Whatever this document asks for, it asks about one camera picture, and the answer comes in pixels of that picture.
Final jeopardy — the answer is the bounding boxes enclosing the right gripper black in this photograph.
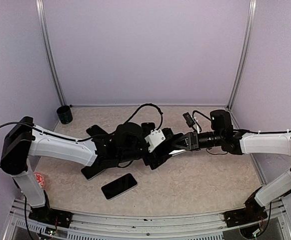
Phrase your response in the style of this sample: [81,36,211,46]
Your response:
[172,130,224,151]

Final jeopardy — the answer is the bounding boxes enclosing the black phone case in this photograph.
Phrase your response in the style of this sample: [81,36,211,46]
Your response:
[86,124,108,137]
[141,122,156,133]

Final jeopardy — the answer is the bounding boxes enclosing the black phone teal edge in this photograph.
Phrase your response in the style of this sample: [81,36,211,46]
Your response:
[168,132,186,156]

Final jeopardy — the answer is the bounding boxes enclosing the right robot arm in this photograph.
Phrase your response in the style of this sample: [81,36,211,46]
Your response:
[172,109,291,222]

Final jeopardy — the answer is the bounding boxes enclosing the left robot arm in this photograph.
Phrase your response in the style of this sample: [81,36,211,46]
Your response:
[0,116,180,223]

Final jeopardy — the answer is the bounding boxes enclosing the dark green mug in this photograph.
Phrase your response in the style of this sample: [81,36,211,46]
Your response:
[56,105,73,125]

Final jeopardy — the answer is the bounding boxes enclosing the red patterned round coaster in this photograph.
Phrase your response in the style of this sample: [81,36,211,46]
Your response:
[34,172,46,189]

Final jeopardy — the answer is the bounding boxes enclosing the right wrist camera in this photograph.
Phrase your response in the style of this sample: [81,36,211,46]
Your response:
[182,112,202,134]

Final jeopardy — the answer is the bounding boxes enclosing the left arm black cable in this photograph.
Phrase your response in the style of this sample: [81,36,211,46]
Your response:
[0,103,164,168]

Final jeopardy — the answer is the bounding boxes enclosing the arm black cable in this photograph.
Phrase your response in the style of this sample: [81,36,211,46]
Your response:
[192,109,291,136]
[0,103,164,168]

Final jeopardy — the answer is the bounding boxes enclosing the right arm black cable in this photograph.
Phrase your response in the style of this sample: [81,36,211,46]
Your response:
[192,109,291,136]

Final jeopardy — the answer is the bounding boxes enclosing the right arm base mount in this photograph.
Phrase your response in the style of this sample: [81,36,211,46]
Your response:
[223,195,268,228]

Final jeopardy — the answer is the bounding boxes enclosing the front aluminium rail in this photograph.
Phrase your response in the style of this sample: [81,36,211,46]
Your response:
[2,197,291,240]

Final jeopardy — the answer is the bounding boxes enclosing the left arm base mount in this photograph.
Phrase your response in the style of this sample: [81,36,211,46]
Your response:
[28,190,73,229]

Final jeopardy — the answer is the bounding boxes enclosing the right aluminium frame post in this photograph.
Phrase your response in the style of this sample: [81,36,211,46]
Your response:
[227,0,257,111]

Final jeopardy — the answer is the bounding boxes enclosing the aluminium frame post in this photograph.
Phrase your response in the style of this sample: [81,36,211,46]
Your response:
[227,0,257,111]
[35,0,67,106]

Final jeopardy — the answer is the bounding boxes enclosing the left aluminium frame post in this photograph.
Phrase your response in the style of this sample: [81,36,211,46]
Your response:
[35,0,67,106]

